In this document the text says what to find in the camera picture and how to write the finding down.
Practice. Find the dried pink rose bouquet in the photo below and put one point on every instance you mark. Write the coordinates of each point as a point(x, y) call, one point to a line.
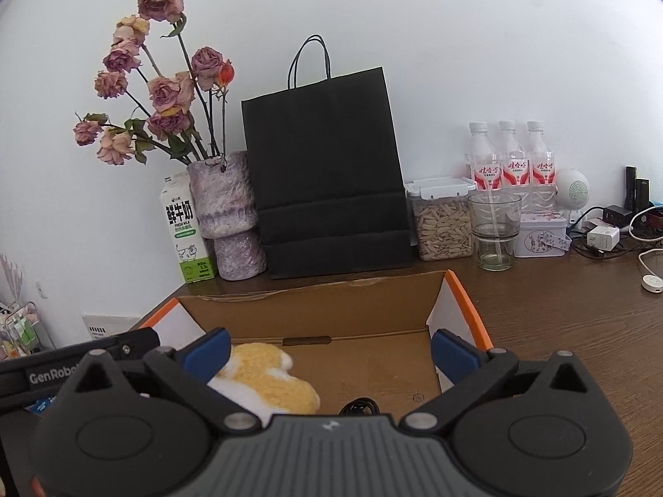
point(164, 94)

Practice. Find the clear seed container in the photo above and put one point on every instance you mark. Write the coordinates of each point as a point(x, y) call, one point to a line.
point(443, 228)

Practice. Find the orange red cardboard box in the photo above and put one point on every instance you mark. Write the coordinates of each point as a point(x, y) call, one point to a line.
point(362, 316)

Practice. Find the clear glass cup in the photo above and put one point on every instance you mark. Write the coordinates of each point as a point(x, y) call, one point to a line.
point(497, 217)

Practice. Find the yellow white plush toy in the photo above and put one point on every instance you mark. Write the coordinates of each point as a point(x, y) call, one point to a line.
point(269, 378)

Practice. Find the white green milk carton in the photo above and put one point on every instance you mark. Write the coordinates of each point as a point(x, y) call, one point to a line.
point(181, 228)

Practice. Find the black paper bag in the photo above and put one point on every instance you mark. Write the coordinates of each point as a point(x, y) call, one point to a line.
point(321, 165)

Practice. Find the purple textured vase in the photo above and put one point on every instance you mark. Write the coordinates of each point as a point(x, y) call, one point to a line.
point(222, 202)

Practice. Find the black red gadget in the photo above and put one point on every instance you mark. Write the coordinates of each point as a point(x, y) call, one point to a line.
point(652, 222)

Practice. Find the black upright stick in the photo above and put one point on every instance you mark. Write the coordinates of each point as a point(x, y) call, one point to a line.
point(631, 186)
point(642, 194)

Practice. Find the white charger plug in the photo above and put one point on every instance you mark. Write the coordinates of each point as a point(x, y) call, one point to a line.
point(603, 238)

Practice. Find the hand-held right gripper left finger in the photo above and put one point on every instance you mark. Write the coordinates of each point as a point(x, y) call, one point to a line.
point(210, 352)

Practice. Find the white round speaker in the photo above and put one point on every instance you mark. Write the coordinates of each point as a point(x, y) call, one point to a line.
point(572, 189)

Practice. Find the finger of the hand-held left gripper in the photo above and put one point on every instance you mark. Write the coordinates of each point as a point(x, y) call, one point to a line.
point(140, 339)

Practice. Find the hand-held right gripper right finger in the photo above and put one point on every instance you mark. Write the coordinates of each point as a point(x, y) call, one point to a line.
point(450, 354)

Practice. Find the white printed tin box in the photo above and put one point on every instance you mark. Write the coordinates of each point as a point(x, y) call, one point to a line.
point(538, 238)

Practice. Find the blue white packets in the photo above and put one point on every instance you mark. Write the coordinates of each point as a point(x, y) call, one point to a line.
point(41, 406)

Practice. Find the wooden desktop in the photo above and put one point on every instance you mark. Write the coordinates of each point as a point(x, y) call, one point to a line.
point(570, 331)

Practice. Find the black power adapter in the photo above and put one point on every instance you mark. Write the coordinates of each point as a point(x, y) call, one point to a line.
point(616, 215)

